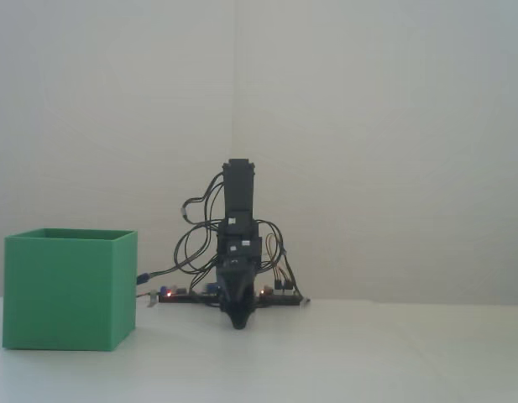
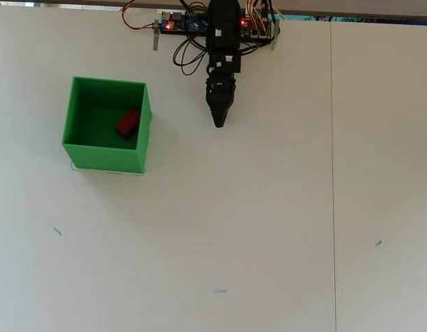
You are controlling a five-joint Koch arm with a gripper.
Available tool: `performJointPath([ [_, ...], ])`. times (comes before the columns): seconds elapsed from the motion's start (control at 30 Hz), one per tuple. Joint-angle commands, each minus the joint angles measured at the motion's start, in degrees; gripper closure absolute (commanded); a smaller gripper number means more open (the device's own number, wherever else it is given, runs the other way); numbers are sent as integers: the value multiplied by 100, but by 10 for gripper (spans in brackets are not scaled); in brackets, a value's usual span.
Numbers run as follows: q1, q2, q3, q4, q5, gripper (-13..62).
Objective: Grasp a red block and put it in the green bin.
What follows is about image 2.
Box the thin red wire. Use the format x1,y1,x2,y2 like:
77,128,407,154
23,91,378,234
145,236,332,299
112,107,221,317
120,0,155,32

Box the coloured jumper wires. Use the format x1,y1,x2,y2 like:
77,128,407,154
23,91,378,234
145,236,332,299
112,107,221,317
245,0,270,36

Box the black base board with electronics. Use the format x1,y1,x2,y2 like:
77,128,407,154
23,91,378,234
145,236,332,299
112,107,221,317
160,10,280,44

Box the black looped servo cables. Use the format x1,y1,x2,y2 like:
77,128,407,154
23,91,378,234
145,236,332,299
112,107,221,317
173,0,210,77

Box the green square plastic bin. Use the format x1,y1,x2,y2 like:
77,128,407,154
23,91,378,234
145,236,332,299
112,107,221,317
61,76,154,174

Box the grey table clamp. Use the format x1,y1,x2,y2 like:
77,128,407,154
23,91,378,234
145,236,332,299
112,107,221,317
152,19,163,51

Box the red rectangular block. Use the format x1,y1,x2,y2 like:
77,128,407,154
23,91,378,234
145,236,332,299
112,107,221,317
114,107,140,138

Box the black power cable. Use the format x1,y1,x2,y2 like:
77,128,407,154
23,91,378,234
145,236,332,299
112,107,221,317
266,0,285,22

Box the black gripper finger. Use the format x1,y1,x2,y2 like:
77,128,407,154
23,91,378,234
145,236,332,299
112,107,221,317
206,99,221,129
218,98,236,129

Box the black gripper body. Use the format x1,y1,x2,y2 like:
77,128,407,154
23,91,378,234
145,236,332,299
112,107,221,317
204,66,238,101

